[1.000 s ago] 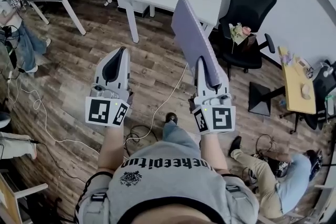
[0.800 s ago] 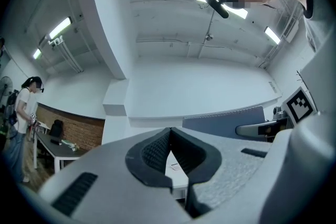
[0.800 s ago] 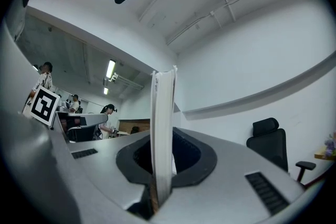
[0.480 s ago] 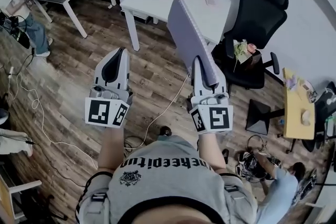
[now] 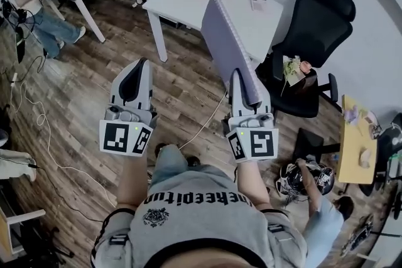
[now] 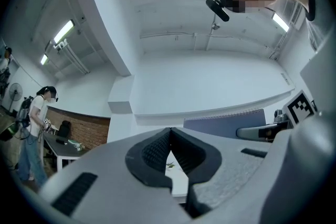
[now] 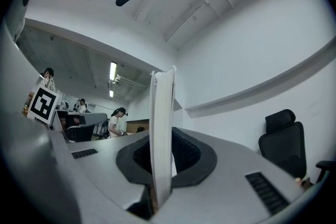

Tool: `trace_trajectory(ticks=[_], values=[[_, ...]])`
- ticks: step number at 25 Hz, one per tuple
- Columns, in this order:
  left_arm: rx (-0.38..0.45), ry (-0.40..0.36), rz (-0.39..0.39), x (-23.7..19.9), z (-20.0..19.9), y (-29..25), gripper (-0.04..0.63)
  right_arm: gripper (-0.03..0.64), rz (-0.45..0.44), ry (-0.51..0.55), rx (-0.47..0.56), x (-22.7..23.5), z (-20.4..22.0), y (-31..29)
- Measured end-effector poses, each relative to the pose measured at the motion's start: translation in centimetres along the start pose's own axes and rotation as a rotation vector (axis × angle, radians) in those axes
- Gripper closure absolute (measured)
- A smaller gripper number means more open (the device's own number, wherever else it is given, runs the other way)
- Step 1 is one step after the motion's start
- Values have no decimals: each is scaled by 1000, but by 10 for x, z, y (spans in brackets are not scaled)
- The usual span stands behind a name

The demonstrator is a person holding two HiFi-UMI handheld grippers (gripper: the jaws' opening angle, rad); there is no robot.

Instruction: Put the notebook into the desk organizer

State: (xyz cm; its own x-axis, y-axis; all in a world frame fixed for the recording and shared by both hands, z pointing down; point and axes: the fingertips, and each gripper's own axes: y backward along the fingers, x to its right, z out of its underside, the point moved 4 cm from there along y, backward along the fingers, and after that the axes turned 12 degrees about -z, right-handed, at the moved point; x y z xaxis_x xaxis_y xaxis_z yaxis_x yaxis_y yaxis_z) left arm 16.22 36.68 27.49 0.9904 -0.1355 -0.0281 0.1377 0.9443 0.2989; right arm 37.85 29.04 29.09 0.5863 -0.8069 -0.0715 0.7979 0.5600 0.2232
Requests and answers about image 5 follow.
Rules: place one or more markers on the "black office chair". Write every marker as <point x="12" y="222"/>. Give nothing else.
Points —
<point x="317" y="31"/>

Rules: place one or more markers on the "person's left forearm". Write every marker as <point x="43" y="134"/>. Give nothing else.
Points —
<point x="132" y="179"/>

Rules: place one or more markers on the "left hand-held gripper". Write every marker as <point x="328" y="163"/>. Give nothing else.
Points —
<point x="119" y="138"/>

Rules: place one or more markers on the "black stool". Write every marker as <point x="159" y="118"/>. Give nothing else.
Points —
<point x="309" y="144"/>

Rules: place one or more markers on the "person's jeans leg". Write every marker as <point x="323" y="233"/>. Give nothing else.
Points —
<point x="171" y="158"/>

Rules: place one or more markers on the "flower bouquet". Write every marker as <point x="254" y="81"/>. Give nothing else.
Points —
<point x="290" y="69"/>

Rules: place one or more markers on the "person's grey shirt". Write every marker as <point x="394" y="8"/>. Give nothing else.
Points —
<point x="194" y="222"/>

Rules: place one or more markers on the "person's right forearm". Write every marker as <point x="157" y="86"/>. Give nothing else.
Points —
<point x="252" y="182"/>

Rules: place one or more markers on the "beige soft toy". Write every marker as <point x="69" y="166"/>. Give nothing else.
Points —
<point x="366" y="157"/>

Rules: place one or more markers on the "black tripod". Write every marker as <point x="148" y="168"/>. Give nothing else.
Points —
<point x="50" y="244"/>

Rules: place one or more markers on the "lavender spiral notebook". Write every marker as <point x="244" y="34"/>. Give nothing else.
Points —
<point x="224" y="40"/>

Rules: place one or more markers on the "white desk card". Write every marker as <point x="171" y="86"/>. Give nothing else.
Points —
<point x="258" y="3"/>

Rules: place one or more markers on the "purple flower bunch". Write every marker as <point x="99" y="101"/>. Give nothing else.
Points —
<point x="353" y="114"/>

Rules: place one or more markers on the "yellow table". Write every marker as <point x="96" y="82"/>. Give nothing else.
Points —
<point x="355" y="147"/>

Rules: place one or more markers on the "white table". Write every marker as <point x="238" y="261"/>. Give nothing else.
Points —
<point x="179" y="6"/>

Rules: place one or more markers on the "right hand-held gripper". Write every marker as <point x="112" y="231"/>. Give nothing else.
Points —
<point x="260" y="142"/>

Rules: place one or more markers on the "white wooden frame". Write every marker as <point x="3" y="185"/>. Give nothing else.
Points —
<point x="12" y="229"/>

